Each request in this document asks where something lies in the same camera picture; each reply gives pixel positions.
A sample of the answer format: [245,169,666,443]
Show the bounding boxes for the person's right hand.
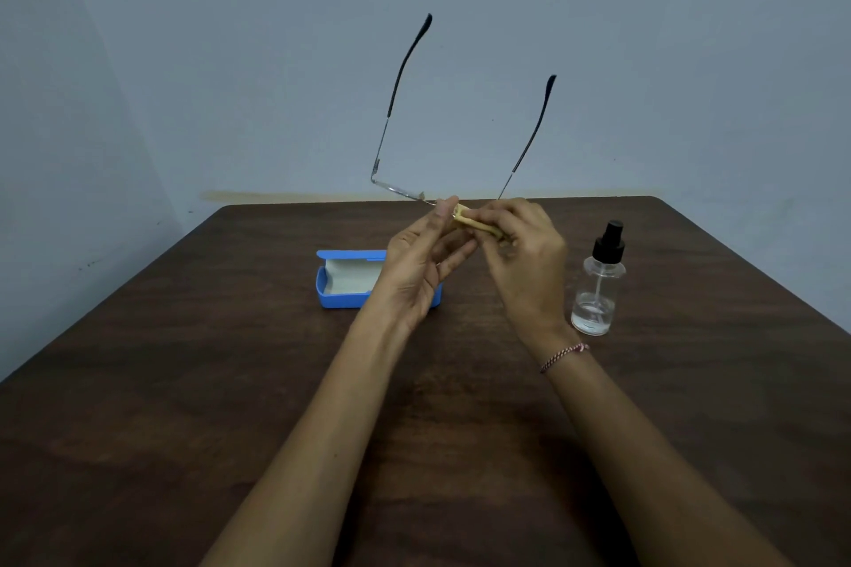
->
[467,198,577,363]

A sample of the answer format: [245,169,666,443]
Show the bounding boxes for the person's left hand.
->
[367,195,480,333]

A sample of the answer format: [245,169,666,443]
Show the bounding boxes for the yellow cleaning cloth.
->
[452,204,506,242]

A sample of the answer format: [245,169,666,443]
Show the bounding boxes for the thin metal frame eyeglasses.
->
[370,13,558,209]

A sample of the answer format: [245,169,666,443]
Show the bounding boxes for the person's right forearm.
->
[540,341,795,567]

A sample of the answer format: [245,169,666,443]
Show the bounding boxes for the person's left forearm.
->
[199,304,416,567]

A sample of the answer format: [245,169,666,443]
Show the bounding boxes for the blue eyeglasses case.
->
[315,249,444,310]

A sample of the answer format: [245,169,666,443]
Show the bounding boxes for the clear spray bottle black cap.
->
[571,220,627,337]

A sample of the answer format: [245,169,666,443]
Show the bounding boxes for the pink braided wrist bracelet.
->
[539,342,590,375]

